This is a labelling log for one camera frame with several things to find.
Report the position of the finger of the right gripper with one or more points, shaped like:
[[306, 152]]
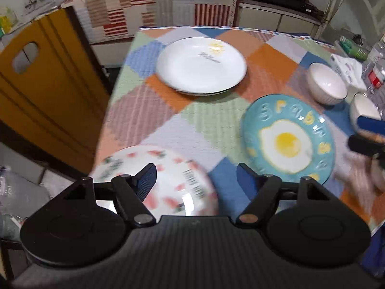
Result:
[[372, 125], [366, 147]]

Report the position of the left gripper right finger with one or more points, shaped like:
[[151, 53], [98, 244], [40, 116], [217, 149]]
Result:
[[262, 190]]

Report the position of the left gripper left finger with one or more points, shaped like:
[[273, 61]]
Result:
[[130, 193]]

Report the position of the white ribbed bowl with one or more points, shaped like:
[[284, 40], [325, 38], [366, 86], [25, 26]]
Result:
[[362, 106], [325, 85]]

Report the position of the white floral print plate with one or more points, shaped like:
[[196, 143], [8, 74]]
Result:
[[182, 186]]

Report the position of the teal fried egg plate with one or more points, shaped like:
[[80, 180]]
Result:
[[288, 138]]

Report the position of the white sun print plate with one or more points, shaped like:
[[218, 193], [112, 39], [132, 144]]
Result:
[[200, 66]]

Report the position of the red label water bottle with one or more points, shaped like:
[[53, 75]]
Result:
[[373, 69]]

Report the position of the white tissue pack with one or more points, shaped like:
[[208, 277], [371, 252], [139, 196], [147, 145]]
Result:
[[350, 71]]

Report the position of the green item tray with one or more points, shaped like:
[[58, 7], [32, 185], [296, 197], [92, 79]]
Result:
[[352, 49]]

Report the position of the orange wooden chair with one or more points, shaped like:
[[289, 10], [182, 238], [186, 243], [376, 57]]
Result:
[[53, 94]]

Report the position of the colourful checked tablecloth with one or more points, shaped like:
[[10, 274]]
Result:
[[142, 110]]

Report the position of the patchwork counter cloth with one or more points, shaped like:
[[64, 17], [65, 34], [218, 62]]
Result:
[[108, 20]]

